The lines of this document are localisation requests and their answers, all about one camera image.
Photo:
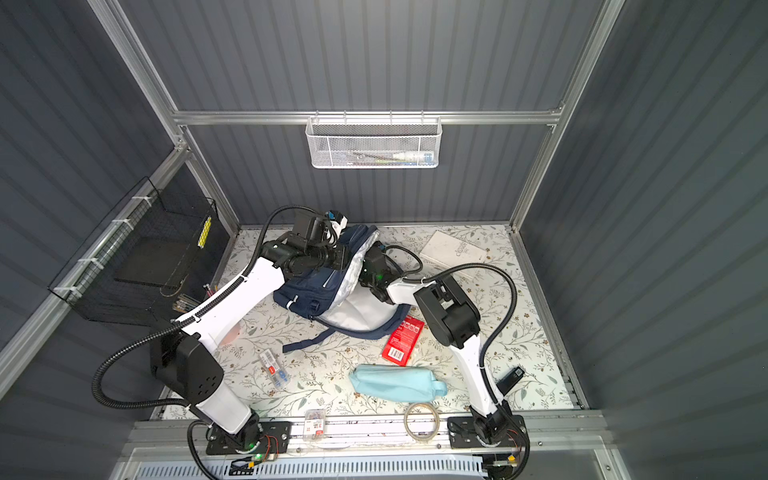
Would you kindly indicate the navy blue student backpack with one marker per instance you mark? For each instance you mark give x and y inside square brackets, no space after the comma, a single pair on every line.
[336,300]

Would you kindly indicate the black wire mesh basket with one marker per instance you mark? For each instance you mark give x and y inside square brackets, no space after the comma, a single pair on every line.
[154,264]

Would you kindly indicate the red calculator package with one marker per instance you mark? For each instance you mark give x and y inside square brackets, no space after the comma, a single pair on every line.
[402,341]

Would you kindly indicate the pink pencil cup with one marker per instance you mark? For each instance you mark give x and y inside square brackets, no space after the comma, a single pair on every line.
[231,335]

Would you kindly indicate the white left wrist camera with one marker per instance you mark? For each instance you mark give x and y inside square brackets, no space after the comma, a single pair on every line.
[337,219]

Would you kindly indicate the light teal pencil case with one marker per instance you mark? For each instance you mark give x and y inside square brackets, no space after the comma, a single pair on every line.
[397,384]

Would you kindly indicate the white Robinson Crusoe book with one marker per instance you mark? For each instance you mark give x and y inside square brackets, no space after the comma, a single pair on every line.
[443,251]

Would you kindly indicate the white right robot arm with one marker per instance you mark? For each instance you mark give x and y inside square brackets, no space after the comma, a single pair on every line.
[453,319]

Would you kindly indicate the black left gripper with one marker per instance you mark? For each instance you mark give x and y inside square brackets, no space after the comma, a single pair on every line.
[341,256]

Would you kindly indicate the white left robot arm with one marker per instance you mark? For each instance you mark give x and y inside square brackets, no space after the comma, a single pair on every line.
[184,360]

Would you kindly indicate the small clear eraser box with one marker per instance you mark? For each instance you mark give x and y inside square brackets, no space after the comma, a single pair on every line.
[314,427]

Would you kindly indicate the clear tape roll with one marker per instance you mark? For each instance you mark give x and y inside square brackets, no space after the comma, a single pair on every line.
[421,422]

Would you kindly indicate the white wire mesh basket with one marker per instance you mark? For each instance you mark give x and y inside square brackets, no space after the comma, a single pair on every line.
[372,142]

